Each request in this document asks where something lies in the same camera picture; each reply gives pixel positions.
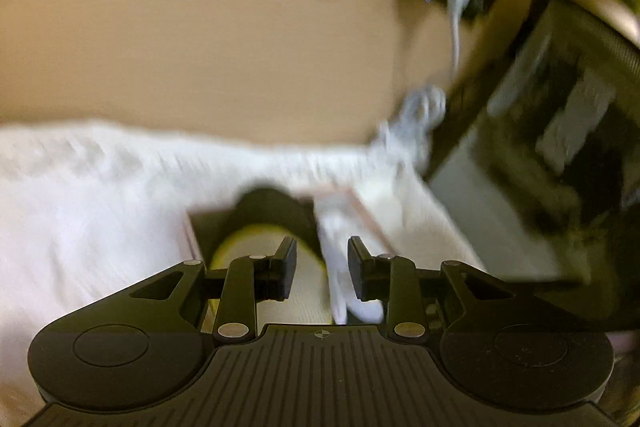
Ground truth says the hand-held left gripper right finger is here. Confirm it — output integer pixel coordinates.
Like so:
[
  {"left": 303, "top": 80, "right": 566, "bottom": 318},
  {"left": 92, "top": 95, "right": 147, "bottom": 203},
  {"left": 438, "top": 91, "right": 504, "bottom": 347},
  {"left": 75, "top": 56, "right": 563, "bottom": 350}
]
[{"left": 347, "top": 235, "right": 513, "bottom": 340}]

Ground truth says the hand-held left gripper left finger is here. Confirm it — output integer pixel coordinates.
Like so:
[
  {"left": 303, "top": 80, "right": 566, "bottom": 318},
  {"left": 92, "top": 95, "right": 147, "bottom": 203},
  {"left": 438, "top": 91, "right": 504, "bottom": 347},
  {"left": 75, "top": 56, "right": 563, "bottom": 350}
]
[{"left": 129, "top": 235, "right": 299, "bottom": 340}]

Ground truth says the round yellow white sponge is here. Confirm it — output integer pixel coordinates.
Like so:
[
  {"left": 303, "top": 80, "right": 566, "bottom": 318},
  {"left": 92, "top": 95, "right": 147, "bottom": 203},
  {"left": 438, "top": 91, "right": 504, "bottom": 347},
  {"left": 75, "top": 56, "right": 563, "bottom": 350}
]
[{"left": 202, "top": 223, "right": 335, "bottom": 333}]

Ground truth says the white sock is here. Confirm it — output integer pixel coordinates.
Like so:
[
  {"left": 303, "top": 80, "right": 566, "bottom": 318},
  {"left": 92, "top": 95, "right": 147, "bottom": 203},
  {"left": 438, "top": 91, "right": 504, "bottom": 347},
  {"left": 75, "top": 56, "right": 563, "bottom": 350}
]
[{"left": 314, "top": 199, "right": 387, "bottom": 325}]

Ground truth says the white fluffy blanket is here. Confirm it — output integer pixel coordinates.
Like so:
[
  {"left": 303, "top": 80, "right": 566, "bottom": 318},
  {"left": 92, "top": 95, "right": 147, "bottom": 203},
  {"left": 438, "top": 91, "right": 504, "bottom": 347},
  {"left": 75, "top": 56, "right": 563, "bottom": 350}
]
[{"left": 0, "top": 119, "right": 488, "bottom": 427}]

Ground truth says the large black screen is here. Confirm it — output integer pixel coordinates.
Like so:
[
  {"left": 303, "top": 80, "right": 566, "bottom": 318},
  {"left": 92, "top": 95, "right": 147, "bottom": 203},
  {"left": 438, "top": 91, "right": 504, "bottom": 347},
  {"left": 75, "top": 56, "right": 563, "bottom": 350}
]
[{"left": 425, "top": 0, "right": 640, "bottom": 333}]

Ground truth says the white cable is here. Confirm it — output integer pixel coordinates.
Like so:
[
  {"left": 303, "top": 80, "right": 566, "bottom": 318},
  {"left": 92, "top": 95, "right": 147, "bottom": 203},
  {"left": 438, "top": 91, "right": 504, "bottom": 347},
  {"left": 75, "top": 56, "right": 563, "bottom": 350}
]
[{"left": 370, "top": 0, "right": 473, "bottom": 172}]

